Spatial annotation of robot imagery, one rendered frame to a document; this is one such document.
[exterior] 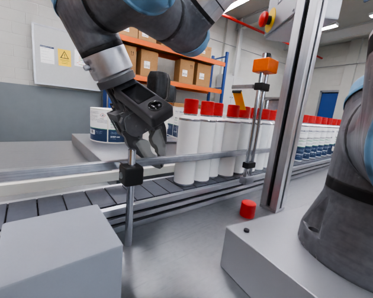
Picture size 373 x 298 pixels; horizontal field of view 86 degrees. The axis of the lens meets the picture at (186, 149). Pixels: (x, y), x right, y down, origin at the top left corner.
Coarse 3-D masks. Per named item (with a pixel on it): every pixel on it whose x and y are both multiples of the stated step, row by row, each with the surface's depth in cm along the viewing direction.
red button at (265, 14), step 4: (264, 12) 54; (260, 16) 56; (264, 16) 54; (268, 16) 55; (260, 20) 55; (264, 20) 54; (268, 20) 55; (260, 24) 56; (264, 24) 55; (268, 24) 56
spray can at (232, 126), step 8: (232, 112) 54; (232, 120) 54; (224, 128) 55; (232, 128) 54; (224, 136) 55; (232, 136) 55; (224, 144) 56; (232, 144) 55; (224, 160) 56; (232, 160) 56; (224, 168) 57; (232, 168) 57; (224, 176) 57; (232, 176) 58
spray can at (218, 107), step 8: (216, 104) 52; (216, 112) 52; (216, 120) 52; (224, 120) 54; (216, 128) 52; (216, 136) 53; (216, 144) 53; (216, 160) 54; (216, 168) 55; (216, 176) 56
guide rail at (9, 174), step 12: (168, 156) 42; (180, 156) 43; (192, 156) 45; (204, 156) 47; (216, 156) 50; (228, 156) 53; (24, 168) 27; (36, 168) 28; (48, 168) 28; (60, 168) 29; (72, 168) 30; (84, 168) 31; (96, 168) 32; (108, 168) 34; (0, 180) 25
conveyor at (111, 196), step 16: (80, 192) 40; (96, 192) 40; (112, 192) 41; (144, 192) 42; (160, 192) 43; (0, 208) 32; (16, 208) 32; (32, 208) 32; (48, 208) 33; (64, 208) 33; (0, 224) 28
